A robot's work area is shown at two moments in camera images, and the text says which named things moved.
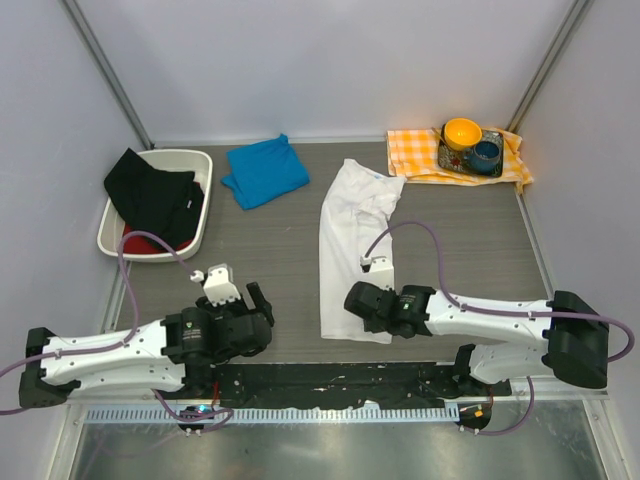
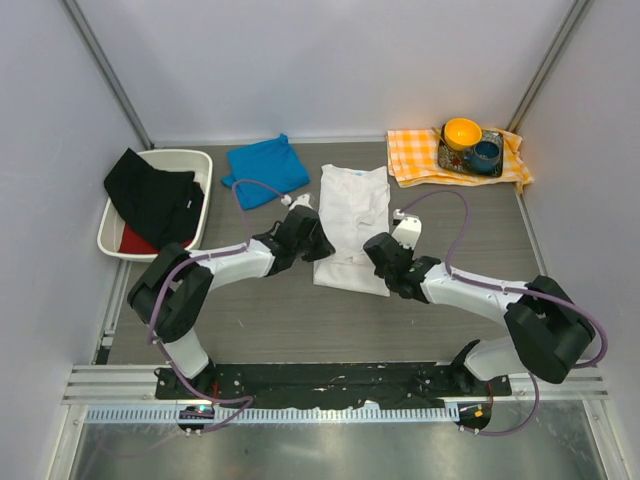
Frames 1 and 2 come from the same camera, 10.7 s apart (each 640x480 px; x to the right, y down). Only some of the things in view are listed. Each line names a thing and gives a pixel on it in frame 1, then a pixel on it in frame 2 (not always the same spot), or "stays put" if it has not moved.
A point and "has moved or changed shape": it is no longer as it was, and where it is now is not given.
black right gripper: [356, 300] -> [379, 251]
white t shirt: [353, 218] has moved or changed shape
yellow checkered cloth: [413, 154] stays put
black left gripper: [260, 308] -> [310, 236]
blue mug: [485, 158] stays put
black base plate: [283, 385] stays put
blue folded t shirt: [263, 172] stays put
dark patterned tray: [454, 159] stays put
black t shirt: [166, 203] stays put
